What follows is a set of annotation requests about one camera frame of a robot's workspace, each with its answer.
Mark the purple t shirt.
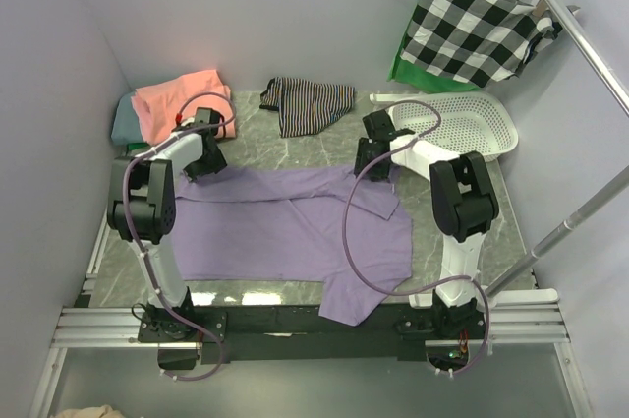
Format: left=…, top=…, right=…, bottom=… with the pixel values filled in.
left=171, top=166, right=413, bottom=326

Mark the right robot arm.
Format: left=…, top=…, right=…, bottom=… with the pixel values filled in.
left=354, top=110, right=499, bottom=337

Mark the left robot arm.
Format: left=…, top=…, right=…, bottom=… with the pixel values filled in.
left=106, top=108, right=234, bottom=328

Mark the pink folded t shirt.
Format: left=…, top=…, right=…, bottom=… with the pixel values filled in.
left=132, top=70, right=236, bottom=146

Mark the white rack foot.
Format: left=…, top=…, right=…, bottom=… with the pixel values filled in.
left=369, top=93, right=423, bottom=106

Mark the green folded t shirt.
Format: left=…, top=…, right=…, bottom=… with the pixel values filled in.
left=127, top=143, right=148, bottom=151

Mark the grey-blue folded t shirt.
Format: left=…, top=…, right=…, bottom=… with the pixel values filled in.
left=110, top=92, right=144, bottom=146

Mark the black white striped shirt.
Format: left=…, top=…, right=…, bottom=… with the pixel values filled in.
left=259, top=77, right=356, bottom=138

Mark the green hanging cloth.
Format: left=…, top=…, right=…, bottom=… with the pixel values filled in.
left=387, top=31, right=480, bottom=94

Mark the white plastic laundry basket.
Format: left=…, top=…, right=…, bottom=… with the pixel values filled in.
left=384, top=91, right=519, bottom=162

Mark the black white checkered cloth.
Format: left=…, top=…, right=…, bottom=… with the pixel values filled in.
left=402, top=0, right=563, bottom=89

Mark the black base beam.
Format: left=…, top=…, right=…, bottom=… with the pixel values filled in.
left=132, top=303, right=486, bottom=370

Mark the silver diagonal rack pole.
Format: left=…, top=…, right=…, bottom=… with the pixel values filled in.
left=486, top=167, right=629, bottom=298

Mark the silver metal rack pole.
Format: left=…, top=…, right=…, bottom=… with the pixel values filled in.
left=544, top=0, right=628, bottom=115

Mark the beige cloth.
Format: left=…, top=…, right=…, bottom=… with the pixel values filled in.
left=53, top=405, right=124, bottom=418

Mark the aluminium rail frame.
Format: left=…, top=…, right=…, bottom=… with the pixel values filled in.
left=27, top=210, right=594, bottom=418

